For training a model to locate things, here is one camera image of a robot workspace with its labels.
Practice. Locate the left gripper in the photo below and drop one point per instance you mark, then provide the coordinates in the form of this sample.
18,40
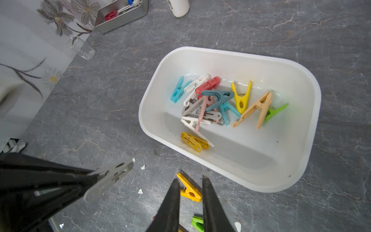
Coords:
33,190

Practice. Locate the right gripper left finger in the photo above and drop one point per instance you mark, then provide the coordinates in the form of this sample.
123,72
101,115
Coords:
167,217

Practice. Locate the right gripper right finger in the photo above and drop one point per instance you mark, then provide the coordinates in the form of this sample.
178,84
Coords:
214,217

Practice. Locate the yellow clothespin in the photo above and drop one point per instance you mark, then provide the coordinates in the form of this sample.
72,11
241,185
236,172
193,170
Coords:
189,191
194,142
241,101

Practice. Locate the white clothespin bottom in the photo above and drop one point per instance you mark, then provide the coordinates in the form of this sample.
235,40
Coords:
192,123

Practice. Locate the white clothespin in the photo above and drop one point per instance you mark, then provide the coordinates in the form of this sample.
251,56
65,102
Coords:
191,88
192,123

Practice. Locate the green clothespin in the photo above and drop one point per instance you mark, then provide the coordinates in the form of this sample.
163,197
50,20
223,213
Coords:
272,112
197,223

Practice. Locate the pink clothespin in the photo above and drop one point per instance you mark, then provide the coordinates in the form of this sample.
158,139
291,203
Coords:
206,101

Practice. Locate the dark teal clothespin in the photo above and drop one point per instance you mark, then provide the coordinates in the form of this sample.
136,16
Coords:
221,97

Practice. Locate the red clothespin pile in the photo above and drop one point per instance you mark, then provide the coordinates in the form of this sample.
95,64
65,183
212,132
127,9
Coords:
209,85

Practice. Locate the white storage box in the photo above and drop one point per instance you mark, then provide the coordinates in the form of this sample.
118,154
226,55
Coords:
269,159

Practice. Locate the clear glass cup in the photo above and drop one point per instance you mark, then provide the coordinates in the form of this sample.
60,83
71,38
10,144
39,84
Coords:
81,48

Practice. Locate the metal tray with tools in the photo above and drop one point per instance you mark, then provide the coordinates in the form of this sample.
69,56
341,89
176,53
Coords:
119,13

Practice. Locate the white pill bottle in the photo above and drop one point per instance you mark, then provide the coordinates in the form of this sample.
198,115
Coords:
179,8

